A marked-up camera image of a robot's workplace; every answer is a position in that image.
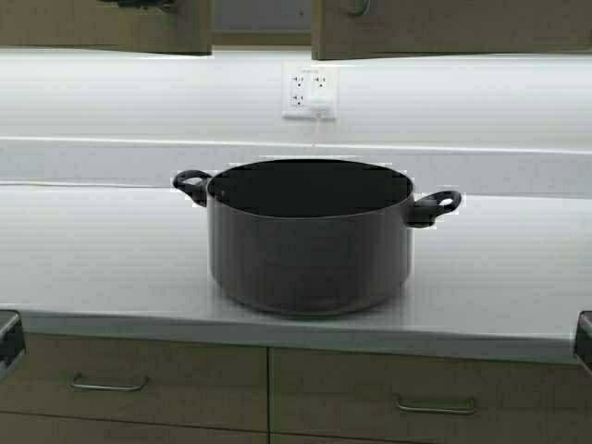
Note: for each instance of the middle wooden drawer front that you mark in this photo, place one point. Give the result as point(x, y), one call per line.
point(351, 395)

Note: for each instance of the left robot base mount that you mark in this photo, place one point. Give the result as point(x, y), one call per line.
point(13, 345)

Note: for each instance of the large grey cooking pot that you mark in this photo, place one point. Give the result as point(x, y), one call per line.
point(312, 236)

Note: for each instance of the upper cabinet bottom shelf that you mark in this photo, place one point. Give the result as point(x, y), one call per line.
point(262, 38)

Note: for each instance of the left wooden drawer front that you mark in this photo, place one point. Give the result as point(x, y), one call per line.
point(191, 384)

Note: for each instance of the white plug adapter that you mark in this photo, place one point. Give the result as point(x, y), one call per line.
point(321, 102)

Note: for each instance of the wooden drawer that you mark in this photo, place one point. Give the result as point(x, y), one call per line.
point(351, 395)
point(191, 384)

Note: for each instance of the left drawer metal handle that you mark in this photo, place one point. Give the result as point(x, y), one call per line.
point(81, 382)

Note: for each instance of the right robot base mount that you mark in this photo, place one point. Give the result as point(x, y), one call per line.
point(582, 345)

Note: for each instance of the white wall outlet plate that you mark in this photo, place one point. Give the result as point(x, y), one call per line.
point(298, 79)

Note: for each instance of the door handle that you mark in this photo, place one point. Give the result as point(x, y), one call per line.
point(168, 6)

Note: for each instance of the drawer metal handle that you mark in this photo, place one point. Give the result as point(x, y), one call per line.
point(467, 407)
point(81, 382)

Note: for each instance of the middle drawer metal handle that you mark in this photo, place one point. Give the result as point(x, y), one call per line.
point(467, 407)

